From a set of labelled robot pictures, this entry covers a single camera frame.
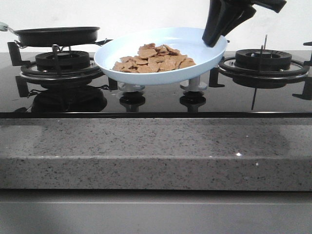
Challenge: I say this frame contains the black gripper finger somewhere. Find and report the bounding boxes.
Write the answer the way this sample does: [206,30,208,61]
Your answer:
[202,0,238,47]
[221,5,256,36]

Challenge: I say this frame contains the black burner near pan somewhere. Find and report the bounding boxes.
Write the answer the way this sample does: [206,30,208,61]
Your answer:
[35,51,90,71]

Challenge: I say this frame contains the black burner far side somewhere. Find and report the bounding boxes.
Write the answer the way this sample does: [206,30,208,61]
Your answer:
[234,49,292,71]

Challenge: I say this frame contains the wire pan reducer ring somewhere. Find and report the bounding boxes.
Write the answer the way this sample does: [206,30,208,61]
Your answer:
[14,38,108,58]

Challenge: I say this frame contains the light blue plate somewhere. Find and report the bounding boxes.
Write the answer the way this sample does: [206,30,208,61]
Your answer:
[94,27,228,85]

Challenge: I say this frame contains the black frying pan mint handle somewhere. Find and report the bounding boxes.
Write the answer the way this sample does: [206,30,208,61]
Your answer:
[0,22,100,47]

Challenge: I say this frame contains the silver knob near pan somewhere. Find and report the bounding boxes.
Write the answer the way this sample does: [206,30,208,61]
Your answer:
[118,82,145,93]

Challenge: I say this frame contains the black glass gas cooktop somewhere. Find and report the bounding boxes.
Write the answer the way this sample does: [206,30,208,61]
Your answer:
[0,53,312,118]

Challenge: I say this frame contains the silver knob far side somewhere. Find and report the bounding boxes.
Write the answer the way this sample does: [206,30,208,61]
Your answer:
[180,76,208,92]

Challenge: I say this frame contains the grey cabinet front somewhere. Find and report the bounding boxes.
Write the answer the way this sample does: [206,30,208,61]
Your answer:
[0,190,312,234]

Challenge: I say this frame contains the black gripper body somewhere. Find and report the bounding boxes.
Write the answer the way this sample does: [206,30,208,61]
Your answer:
[220,0,287,13]

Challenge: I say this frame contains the black pan support near pan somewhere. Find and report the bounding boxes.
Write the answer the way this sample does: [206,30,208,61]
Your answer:
[0,41,104,99]

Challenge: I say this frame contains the brown meat pieces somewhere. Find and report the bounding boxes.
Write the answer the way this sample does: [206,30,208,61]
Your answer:
[112,43,195,73]

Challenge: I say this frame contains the black pan support far side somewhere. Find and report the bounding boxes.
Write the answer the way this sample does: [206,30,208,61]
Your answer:
[208,34,312,111]

